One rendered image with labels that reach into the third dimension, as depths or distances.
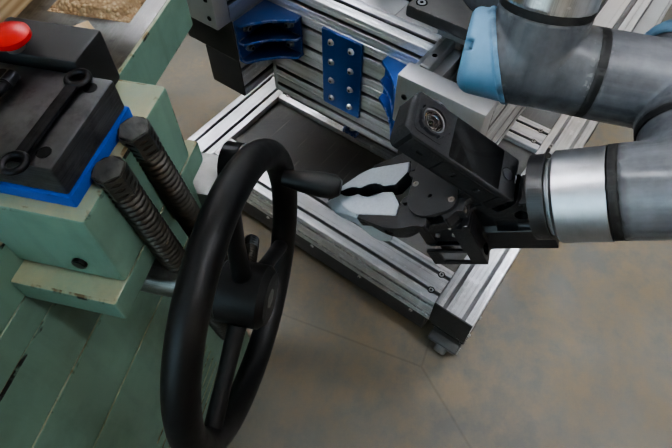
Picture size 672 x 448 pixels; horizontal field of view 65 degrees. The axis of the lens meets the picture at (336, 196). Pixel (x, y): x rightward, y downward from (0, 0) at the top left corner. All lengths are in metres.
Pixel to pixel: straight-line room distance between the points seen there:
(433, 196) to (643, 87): 0.18
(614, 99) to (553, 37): 0.07
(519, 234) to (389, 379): 0.88
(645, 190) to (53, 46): 0.44
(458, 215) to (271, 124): 1.06
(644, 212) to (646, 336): 1.14
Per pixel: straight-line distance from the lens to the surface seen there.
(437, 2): 0.80
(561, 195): 0.43
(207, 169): 0.84
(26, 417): 0.60
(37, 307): 0.55
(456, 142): 0.42
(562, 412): 1.39
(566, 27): 0.45
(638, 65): 0.47
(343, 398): 1.30
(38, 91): 0.44
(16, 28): 0.46
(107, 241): 0.43
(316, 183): 0.50
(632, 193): 0.42
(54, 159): 0.38
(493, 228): 0.49
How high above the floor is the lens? 1.26
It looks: 54 degrees down
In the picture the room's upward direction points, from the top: straight up
